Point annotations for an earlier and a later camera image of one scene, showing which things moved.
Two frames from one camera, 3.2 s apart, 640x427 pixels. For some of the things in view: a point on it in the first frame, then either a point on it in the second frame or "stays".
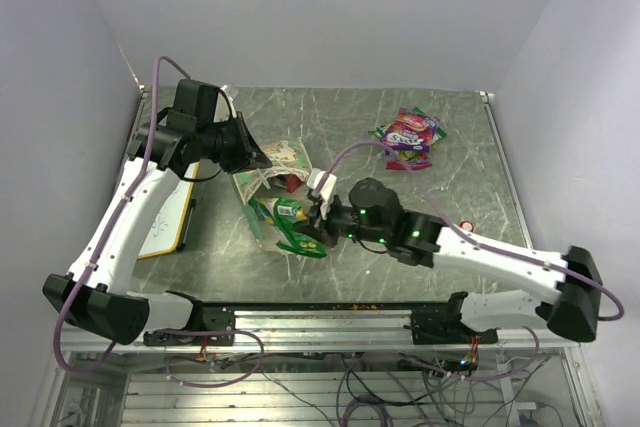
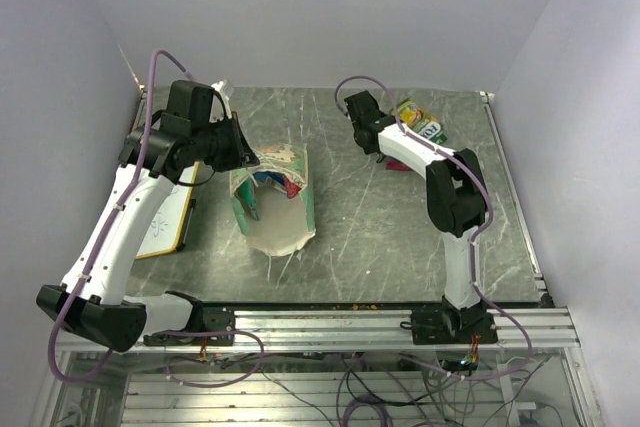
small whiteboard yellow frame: (163, 231) stays
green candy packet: (287, 214) to (420, 121)
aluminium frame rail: (372, 331) stays
